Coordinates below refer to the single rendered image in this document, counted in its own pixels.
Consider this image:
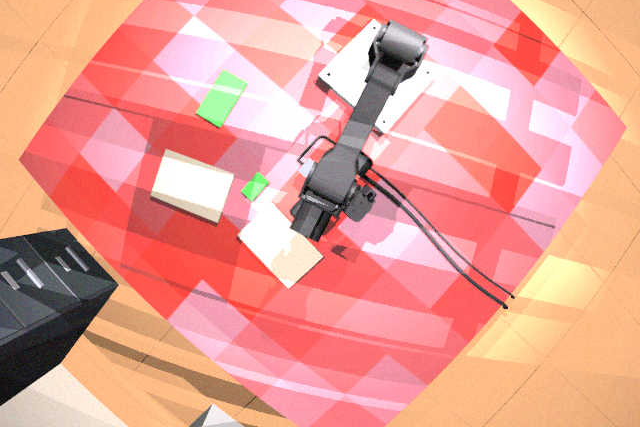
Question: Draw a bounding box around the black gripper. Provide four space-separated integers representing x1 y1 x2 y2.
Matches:
290 150 373 218

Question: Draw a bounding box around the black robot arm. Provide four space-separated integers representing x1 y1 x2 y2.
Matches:
289 19 429 243

